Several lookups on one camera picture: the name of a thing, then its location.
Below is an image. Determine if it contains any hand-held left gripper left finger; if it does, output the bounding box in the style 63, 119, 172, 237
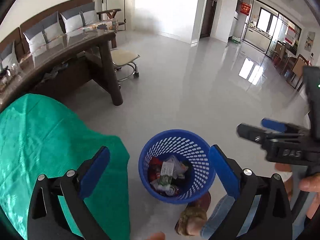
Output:
27, 145, 111, 240

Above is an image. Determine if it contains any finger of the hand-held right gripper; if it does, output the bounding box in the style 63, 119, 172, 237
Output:
236, 123, 275, 146
261, 118, 298, 133

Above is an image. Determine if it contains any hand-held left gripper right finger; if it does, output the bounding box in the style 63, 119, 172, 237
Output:
209, 144, 293, 240

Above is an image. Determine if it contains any white and green milk carton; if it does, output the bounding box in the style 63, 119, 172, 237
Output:
157, 161, 175, 185

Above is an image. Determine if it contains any blue plastic basket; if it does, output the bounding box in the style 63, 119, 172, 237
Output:
138, 129, 217, 204

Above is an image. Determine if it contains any person's right hand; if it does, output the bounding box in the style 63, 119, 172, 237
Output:
299, 172, 320, 219

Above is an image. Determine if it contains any person's left hand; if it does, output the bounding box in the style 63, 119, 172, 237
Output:
145, 232, 166, 240

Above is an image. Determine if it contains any brown furry slipper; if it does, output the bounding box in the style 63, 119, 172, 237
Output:
174, 192, 212, 236

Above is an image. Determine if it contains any green patterned tablecloth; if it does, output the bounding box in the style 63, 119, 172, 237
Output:
0, 93, 131, 240

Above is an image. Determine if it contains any wooden dining chair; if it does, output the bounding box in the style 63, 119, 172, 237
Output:
291, 54, 312, 90

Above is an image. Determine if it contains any glass sliding door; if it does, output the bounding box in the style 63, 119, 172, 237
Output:
244, 6, 302, 58

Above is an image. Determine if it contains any cream round stool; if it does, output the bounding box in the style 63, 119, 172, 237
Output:
110, 49, 140, 82

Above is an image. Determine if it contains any brown glass-top coffee table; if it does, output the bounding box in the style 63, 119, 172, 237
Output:
0, 29, 124, 113

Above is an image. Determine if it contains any dark wooden door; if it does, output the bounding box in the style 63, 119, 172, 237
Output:
200, 0, 220, 38

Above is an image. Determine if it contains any grey and blue pillow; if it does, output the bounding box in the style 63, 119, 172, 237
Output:
0, 40, 20, 68
22, 12, 63, 53
60, 2, 98, 33

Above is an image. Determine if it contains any floral sofa cover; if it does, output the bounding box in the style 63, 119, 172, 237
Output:
82, 17, 119, 32

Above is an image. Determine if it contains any brown wooden sofa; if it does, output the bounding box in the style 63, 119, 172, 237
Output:
0, 0, 125, 63

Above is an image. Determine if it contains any white interior door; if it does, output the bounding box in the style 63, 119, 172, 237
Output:
101, 0, 135, 30

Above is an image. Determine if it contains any wall poster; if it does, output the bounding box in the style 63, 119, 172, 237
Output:
304, 31, 316, 52

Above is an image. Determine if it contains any red wall sign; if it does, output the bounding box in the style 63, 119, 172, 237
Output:
239, 2, 252, 14

